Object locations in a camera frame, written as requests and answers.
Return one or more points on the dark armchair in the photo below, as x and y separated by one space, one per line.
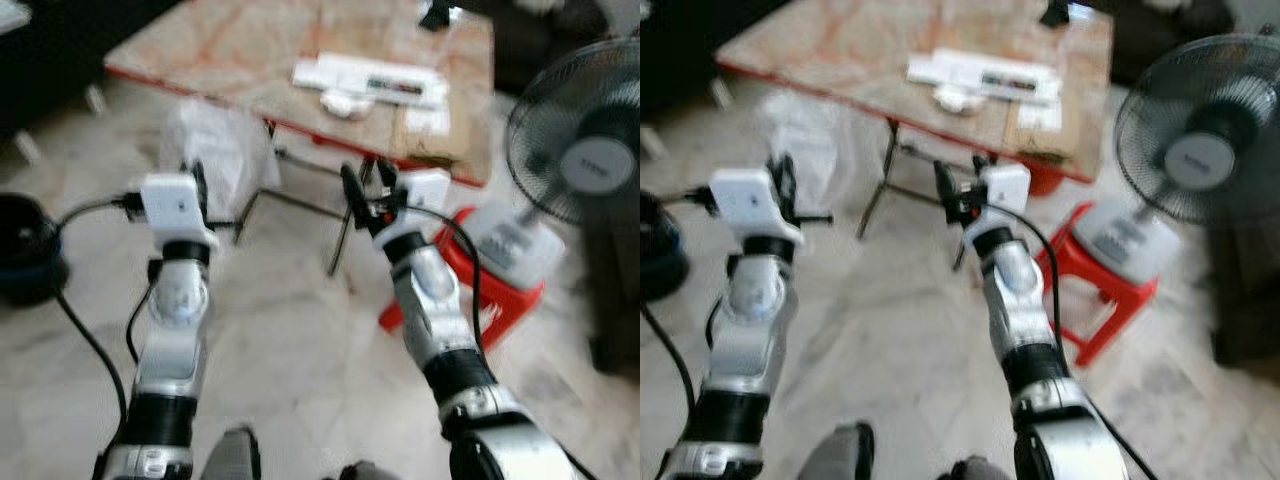
1160 35
540 40

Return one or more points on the black rubbish bin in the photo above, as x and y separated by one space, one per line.
28 250
660 250

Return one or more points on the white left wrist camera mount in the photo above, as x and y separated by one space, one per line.
745 200
170 205

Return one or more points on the red plastic stool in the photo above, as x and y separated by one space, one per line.
500 300
1110 300

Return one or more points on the marble top folding table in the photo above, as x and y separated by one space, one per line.
300 50
880 45

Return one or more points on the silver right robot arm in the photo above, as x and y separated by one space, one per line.
1025 320
445 335

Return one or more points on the grey left robot foot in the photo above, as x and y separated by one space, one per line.
232 458
838 455

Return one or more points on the small white paper sheet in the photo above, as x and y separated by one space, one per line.
1040 115
428 120

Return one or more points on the translucent white plastic bag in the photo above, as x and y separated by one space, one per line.
215 150
810 135

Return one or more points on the dark wooden cabinet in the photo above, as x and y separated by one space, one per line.
1248 290
615 290

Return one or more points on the small white crumpled tissue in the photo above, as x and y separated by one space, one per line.
952 98
342 103

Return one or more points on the dark sofa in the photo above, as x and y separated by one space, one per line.
690 40
60 50

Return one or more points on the white paper stack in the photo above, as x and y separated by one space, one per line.
370 78
985 72

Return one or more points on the black electric fan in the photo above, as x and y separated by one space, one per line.
590 140
1200 135

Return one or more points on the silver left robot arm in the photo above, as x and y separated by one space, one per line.
172 350
748 345

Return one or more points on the small black object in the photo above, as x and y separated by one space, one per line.
1055 12
435 14

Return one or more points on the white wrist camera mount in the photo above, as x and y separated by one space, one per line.
745 200
428 195
1008 188
170 205

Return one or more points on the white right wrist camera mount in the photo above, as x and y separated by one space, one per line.
1008 188
428 195

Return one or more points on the grey right robot foot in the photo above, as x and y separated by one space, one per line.
368 472
975 470

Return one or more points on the grey robot foot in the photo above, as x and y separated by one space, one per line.
838 455
232 458
975 470
368 472

